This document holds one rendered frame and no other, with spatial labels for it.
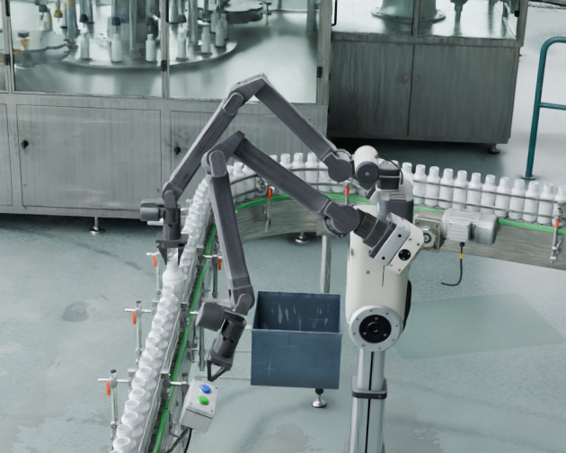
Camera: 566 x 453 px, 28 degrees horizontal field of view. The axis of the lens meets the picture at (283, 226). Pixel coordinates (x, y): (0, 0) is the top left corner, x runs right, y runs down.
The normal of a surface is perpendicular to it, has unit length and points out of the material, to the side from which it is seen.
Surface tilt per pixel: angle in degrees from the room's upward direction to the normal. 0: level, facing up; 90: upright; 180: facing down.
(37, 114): 90
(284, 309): 90
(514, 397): 0
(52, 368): 0
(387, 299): 101
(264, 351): 90
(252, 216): 90
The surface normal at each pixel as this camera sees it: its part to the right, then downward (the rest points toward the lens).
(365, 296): -0.05, 0.55
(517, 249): -0.35, 0.35
